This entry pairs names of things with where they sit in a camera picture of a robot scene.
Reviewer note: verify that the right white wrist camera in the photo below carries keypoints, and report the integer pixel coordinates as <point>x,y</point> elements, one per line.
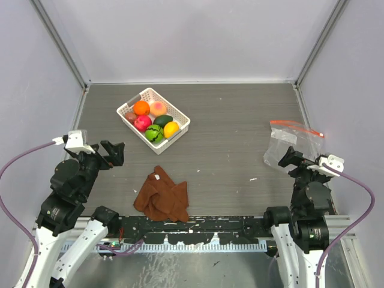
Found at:
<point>330,166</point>

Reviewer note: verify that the white plastic basket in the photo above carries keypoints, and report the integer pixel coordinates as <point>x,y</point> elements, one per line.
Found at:
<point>150,95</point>

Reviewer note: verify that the left aluminium frame post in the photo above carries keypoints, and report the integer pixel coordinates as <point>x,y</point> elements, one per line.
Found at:
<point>57,39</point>

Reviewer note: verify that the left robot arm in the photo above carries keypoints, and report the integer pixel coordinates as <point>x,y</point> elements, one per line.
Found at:
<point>71,185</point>

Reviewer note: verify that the pink peach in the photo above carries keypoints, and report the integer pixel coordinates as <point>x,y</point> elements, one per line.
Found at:
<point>157,109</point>

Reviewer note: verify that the dark green avocado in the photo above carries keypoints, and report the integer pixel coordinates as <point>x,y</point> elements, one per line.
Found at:
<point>162,120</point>

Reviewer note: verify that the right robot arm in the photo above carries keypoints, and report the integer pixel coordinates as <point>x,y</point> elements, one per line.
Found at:
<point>300,230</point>

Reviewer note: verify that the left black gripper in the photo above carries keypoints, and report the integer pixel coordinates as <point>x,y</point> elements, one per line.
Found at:
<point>115,157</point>

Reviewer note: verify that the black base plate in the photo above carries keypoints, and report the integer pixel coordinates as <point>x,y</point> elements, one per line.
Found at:
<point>197,230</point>

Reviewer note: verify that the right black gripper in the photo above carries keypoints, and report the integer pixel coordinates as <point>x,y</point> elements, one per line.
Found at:
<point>297,157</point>

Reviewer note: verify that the white slotted cable duct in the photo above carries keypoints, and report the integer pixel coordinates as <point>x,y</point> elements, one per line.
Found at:
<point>212,247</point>

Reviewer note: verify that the orange fruit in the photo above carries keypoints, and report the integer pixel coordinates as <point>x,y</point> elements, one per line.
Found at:
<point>141,108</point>

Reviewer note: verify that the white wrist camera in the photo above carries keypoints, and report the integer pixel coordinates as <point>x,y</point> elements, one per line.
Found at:
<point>75,142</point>
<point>330,166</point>

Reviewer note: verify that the aluminium frame post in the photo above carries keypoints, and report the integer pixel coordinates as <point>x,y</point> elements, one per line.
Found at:
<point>57,39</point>
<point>330,23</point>

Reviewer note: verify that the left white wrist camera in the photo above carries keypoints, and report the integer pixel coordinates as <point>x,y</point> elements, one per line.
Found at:
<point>75,142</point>

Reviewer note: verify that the brown cloth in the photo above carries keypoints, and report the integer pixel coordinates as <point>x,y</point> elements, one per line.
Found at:
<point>161,199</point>

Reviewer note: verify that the right aluminium frame post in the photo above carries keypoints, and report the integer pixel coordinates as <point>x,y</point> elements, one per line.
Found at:
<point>330,23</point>

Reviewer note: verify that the clear zip top bag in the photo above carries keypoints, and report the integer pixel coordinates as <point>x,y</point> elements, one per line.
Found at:
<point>286,133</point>

